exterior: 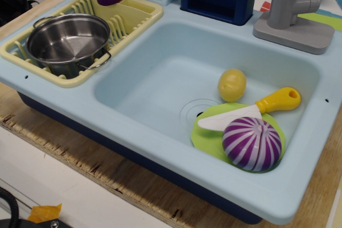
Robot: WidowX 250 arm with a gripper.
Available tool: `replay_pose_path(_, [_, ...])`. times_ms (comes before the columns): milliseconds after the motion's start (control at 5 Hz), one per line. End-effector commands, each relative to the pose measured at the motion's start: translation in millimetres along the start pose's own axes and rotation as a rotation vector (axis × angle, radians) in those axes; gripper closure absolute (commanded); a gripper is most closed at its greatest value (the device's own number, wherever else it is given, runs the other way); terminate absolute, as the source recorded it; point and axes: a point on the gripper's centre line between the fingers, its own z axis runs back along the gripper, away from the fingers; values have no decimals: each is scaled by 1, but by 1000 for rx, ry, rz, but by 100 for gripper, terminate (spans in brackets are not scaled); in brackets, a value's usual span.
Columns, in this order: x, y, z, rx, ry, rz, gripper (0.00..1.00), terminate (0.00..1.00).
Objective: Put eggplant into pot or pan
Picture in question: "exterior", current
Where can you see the stainless steel pot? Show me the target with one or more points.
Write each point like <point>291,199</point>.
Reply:
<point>69,44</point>

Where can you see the light blue toy sink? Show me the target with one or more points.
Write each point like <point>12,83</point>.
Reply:
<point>147,97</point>

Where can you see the green toy plate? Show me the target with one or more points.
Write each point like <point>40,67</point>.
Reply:
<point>210,141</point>

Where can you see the yellow toy lemon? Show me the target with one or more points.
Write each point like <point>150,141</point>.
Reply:
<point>232,85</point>

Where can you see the pale yellow dish rack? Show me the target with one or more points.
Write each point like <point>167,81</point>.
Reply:
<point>126,20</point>

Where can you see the purple striped toy onion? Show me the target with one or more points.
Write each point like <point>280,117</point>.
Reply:
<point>252,144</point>

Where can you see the grey toy faucet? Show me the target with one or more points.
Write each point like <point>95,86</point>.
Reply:
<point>282,25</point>

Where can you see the yellow tape piece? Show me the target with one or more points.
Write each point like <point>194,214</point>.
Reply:
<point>39,214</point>

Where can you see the green plastic board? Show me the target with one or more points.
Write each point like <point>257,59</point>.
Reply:
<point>324,17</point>

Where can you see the black bag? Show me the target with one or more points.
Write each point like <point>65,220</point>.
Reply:
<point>11,9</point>

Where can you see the yellow handled toy knife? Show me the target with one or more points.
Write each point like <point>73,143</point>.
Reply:
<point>284,99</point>

